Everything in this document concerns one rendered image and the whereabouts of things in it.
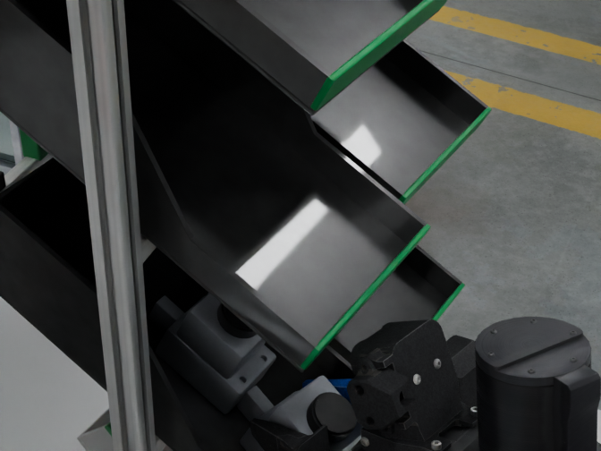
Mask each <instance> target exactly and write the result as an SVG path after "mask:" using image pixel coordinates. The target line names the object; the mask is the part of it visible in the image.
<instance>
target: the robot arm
mask: <svg viewBox="0 0 601 451"><path fill-rule="evenodd" d="M351 368H352V371H353V374H354V375H355V376H356V377H355V378H354V379H329V382H330V383H331V384H332V385H333V386H334V387H335V389H336V390H337V391H338V392H339V393H340V394H341V395H342V396H343V397H344V398H346V399H347V400H348V401H349V402H350V403H351V405H352V408H353V411H354V412H355V415H356V418H357V421H358V423H359V424H360V425H361V426H362V427H363V428H362V429H361V440H360V442H361V443H360V444H359V445H358V446H356V447H355V448H354V449H353V450H352V451H601V444H600V443H599V442H597V408H598V405H599V401H600V395H601V378H600V376H599V374H598V373H597V372H596V371H594V370H592V369H591V346H590V343H589V341H588V339H587V338H586V337H585V336H584V335H583V331H582V330H581V329H580V328H578V327H576V326H574V325H572V324H570V323H568V322H565V321H562V320H559V319H551V318H545V317H519V318H512V319H506V320H501V321H499V322H496V323H494V324H492V325H491V326H489V327H487V328H485V329H484V330H483V331H482V332H481V333H480V334H479V335H478V337H477V339H476V341H474V340H471V339H468V338H466V337H462V336H457V335H455V336H452V337H450V338H449V339H448V340H447V341H446V340H445V337H444V332H443V330H442V328H441V326H440V324H439V323H438V322H437V321H436V320H434V319H423V320H410V321H397V322H388V323H386V324H384V325H383V326H382V328H381V329H379V330H378V331H377V332H376V333H375V334H373V335H372V336H370V337H368V338H367V339H365V340H362V341H360V342H358V343H357V344H356V345H355V346H354V347H353V348H352V351H351ZM250 430H251V434H252V436H253V437H254V438H255V440H256V441H257V442H258V443H259V444H260V446H261V447H262V448H263V450H264V451H330V444H329V437H328V429H327V425H323V426H322V427H321V428H320V429H318V430H317V431H315V432H314V433H313V434H312V435H306V434H304V433H301V432H298V431H296V430H292V429H289V428H286V427H284V426H282V425H279V424H276V423H273V422H271V421H265V420H260V419H256V418H254V419H253V420H251V421H250Z"/></svg>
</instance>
